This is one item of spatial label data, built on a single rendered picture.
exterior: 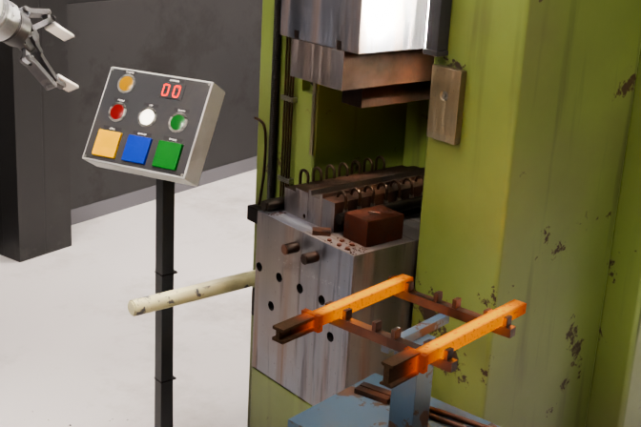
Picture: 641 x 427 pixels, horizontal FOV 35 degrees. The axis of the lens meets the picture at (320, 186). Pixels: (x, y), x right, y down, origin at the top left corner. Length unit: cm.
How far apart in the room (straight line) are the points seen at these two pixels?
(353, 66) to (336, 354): 69
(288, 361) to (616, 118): 102
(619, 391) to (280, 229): 97
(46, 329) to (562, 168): 239
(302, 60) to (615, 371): 113
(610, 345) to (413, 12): 100
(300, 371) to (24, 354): 158
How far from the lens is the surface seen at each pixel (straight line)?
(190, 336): 408
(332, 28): 244
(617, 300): 272
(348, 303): 206
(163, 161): 280
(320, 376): 259
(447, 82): 234
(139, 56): 540
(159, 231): 302
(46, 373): 385
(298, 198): 261
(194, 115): 280
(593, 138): 249
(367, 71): 247
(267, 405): 282
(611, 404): 282
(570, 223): 251
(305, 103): 276
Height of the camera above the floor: 176
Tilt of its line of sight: 17 degrees down
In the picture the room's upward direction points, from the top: 3 degrees clockwise
